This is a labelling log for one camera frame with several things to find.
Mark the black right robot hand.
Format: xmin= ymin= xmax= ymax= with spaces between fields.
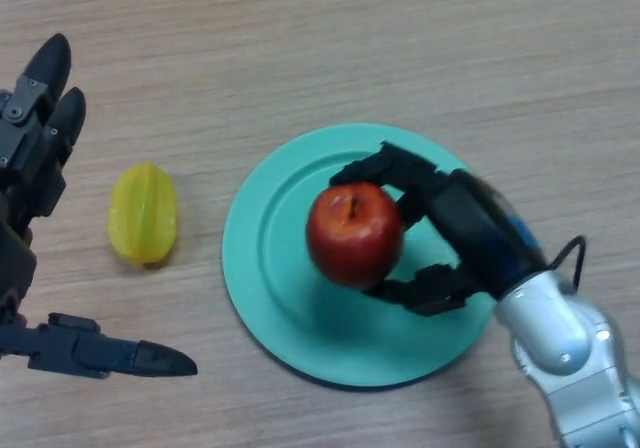
xmin=328 ymin=141 xmax=554 ymax=318

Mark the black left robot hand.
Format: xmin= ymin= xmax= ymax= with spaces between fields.
xmin=0 ymin=32 xmax=199 ymax=380

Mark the red apple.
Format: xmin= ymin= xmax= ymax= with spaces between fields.
xmin=305 ymin=181 xmax=405 ymax=289

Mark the green round plate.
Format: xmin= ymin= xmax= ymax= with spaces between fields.
xmin=221 ymin=122 xmax=501 ymax=389

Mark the yellow starfruit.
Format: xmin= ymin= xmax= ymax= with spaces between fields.
xmin=107 ymin=162 xmax=178 ymax=268

